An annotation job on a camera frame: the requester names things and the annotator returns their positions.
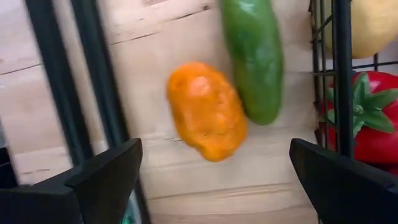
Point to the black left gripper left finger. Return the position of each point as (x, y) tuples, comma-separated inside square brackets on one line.
[(102, 186)]

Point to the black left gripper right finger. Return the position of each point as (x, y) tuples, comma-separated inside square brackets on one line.
[(348, 193)]

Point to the red tomato with green calyx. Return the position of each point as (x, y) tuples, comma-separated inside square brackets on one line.
[(379, 149)]

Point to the green toy cucumber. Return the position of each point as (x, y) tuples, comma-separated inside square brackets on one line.
[(253, 62)]

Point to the pale yellow oval toy fruit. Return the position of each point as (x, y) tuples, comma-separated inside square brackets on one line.
[(373, 28)]

